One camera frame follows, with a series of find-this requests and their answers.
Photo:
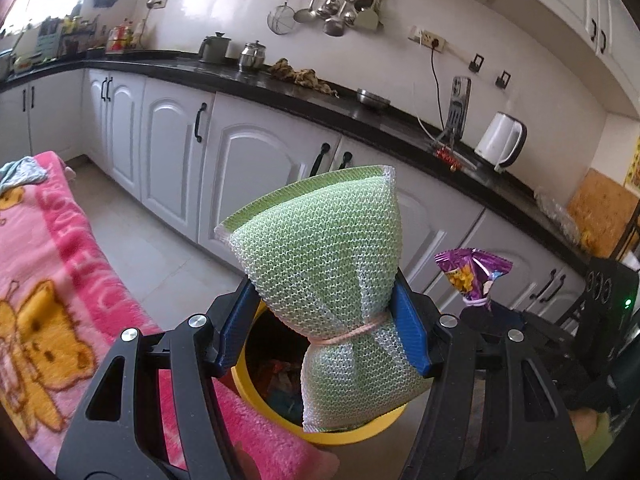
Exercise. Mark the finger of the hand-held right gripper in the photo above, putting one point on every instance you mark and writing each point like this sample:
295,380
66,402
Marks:
487,320

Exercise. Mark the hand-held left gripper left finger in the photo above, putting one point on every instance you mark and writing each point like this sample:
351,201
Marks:
234,325

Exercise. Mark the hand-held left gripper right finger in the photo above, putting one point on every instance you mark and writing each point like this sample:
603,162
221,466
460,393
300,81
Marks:
407,325

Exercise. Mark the purple candy wrapper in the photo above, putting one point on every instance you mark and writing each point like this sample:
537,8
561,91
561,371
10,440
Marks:
467,272

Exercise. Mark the red plastic bag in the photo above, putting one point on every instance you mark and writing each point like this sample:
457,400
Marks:
274,369

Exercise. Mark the green mesh scrubber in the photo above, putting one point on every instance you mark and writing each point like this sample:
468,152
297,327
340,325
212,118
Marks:
320,240

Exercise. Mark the yellow round bin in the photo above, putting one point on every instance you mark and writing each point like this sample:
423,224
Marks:
345,437

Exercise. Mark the wooden board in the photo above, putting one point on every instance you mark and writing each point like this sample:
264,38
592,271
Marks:
597,210

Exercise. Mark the clear plastic bag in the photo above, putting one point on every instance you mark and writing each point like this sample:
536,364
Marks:
557,210

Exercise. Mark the small red ornament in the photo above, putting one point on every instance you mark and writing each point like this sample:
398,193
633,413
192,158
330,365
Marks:
445,154

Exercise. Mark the pink printed blanket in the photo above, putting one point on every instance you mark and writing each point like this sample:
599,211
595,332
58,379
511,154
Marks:
75,260

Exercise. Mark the white electric kettle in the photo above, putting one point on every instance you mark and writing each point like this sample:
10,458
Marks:
500,142

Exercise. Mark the white lower kitchen cabinets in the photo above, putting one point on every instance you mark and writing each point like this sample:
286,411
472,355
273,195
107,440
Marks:
170,135

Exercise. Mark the phone on stand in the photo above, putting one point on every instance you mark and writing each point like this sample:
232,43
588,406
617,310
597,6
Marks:
457,105

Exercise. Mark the steel bowl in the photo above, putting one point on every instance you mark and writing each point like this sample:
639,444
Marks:
372,97

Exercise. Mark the crumpled brown rag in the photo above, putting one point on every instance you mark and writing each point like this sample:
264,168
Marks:
300,75

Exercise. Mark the grey-blue cloth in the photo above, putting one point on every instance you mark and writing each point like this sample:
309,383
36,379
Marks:
20,170

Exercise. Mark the steel lidded pot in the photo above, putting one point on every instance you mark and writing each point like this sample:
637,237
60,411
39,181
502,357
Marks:
250,55

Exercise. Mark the grey-green lidded pot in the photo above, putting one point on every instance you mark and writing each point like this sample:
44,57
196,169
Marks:
215,49

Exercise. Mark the pale green scraper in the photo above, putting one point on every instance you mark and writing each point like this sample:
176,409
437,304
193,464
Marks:
369,20

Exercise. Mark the steel ladle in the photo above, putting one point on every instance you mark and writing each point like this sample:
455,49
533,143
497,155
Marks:
334,26
302,14

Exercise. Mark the group of condiment bottles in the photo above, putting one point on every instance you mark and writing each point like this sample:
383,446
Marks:
120,37

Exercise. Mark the steel mesh strainer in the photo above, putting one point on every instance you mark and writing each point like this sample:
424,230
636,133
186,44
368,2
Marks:
280,19

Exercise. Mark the blue dish rack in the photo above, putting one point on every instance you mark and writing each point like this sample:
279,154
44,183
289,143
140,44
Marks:
50,35

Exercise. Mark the yellow wall poster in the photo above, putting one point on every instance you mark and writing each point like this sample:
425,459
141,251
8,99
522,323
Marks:
635,165

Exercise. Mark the black wall hook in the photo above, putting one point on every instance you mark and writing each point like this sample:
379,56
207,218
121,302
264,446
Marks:
477,62
502,79

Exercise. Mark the wall power socket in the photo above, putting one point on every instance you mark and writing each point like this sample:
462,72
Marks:
425,37

